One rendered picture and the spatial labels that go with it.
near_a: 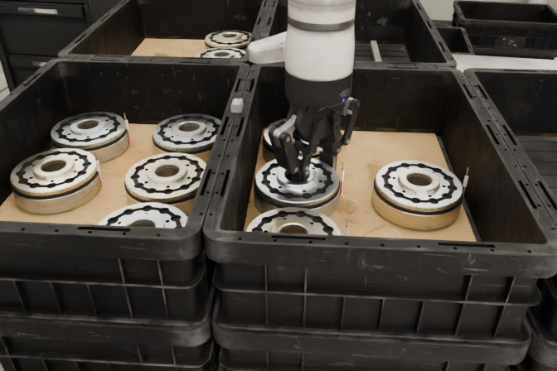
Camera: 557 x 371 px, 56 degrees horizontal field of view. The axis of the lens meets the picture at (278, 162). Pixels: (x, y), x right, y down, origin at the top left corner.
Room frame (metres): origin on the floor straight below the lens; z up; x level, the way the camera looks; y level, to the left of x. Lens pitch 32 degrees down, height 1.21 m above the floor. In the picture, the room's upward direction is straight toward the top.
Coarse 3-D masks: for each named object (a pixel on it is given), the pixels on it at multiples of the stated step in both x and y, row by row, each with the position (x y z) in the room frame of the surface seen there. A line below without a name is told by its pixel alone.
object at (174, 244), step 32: (64, 64) 0.73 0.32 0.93; (96, 64) 0.73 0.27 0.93; (128, 64) 0.73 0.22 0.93; (160, 64) 0.72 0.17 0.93; (192, 64) 0.72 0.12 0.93; (224, 64) 0.72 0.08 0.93; (0, 224) 0.35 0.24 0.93; (32, 224) 0.35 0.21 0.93; (64, 224) 0.35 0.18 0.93; (192, 224) 0.35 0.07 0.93; (96, 256) 0.34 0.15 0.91; (128, 256) 0.33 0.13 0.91; (160, 256) 0.33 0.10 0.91; (192, 256) 0.33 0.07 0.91
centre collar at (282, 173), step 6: (282, 168) 0.54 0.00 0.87; (282, 174) 0.52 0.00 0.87; (312, 174) 0.52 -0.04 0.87; (282, 180) 0.51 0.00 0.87; (288, 180) 0.51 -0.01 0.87; (306, 180) 0.51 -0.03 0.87; (312, 180) 0.51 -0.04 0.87; (288, 186) 0.50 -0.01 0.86; (294, 186) 0.50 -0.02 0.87; (300, 186) 0.50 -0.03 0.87; (306, 186) 0.50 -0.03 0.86
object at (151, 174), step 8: (168, 160) 0.56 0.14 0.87; (152, 168) 0.54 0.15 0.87; (160, 168) 0.54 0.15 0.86; (176, 168) 0.54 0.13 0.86; (184, 168) 0.54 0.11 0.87; (152, 176) 0.52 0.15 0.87; (176, 176) 0.52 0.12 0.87; (184, 176) 0.52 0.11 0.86; (160, 184) 0.51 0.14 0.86; (168, 184) 0.51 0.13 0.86
